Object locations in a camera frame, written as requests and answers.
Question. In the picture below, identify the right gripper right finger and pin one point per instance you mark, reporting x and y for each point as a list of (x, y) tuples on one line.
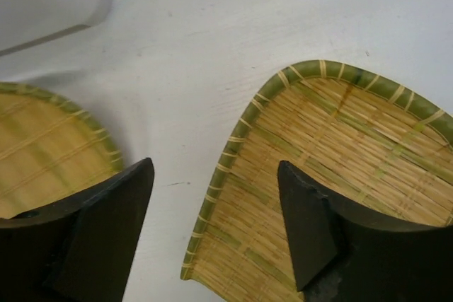
[(343, 251)]

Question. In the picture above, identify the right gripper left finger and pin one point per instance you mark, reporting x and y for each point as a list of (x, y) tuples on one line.
[(80, 248)]

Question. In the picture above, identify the round bamboo tray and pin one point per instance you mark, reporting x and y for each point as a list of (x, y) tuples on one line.
[(51, 148)]

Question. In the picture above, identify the rectangular bamboo tray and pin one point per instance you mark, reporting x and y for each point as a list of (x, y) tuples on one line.
[(361, 134)]

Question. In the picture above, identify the white plastic bin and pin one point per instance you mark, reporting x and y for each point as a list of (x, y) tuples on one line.
[(27, 23)]

